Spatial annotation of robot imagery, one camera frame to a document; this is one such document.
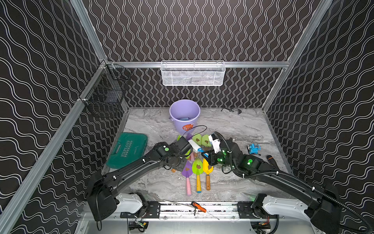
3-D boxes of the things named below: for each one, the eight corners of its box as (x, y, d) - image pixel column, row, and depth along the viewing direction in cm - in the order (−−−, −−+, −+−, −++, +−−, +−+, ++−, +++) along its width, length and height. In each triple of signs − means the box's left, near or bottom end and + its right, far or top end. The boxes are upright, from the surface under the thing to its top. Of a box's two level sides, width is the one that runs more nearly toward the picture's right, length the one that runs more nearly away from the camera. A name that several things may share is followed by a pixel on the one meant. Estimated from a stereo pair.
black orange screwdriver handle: (272, 169, 91) (275, 167, 89) (266, 157, 96) (268, 155, 94) (276, 168, 91) (278, 166, 89) (269, 156, 96) (271, 154, 94)
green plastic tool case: (109, 168, 91) (105, 165, 86) (120, 137, 105) (117, 132, 101) (141, 168, 91) (139, 165, 86) (148, 137, 105) (146, 132, 101)
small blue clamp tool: (246, 154, 97) (249, 149, 92) (244, 148, 100) (247, 143, 95) (260, 154, 97) (264, 149, 92) (258, 148, 100) (262, 143, 95)
